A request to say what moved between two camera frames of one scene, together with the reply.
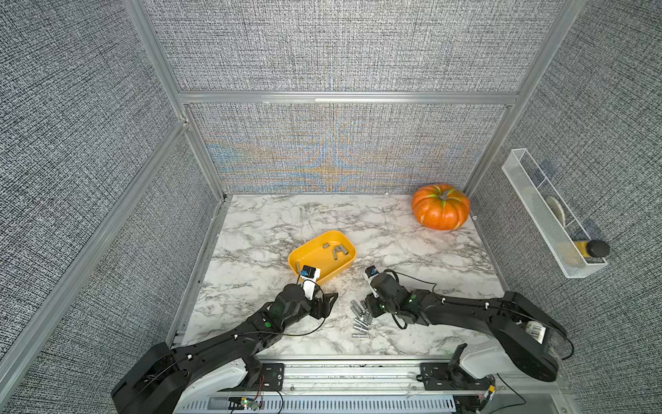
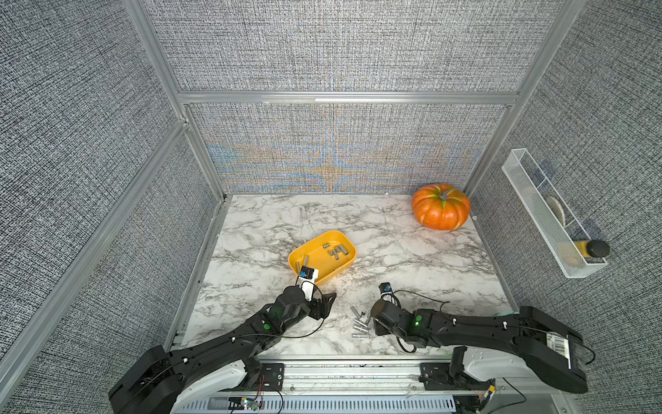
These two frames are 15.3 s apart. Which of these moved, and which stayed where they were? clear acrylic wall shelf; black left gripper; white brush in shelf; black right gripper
Moved: black right gripper
Stayed: clear acrylic wall shelf; white brush in shelf; black left gripper
